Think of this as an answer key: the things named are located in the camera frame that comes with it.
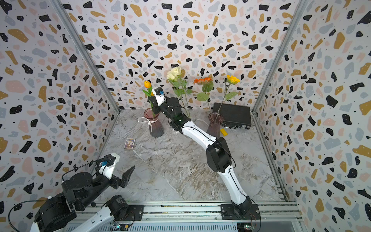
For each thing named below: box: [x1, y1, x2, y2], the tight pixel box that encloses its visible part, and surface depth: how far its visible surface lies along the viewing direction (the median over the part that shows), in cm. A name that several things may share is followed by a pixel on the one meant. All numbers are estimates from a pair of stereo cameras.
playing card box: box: [123, 137, 136, 150], surface depth 100 cm
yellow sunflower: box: [214, 74, 242, 123], surface depth 87 cm
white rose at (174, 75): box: [166, 66, 193, 120], surface depth 94 cm
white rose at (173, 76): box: [167, 66, 192, 120], surface depth 94 cm
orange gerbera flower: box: [193, 77, 215, 111], surface depth 85 cm
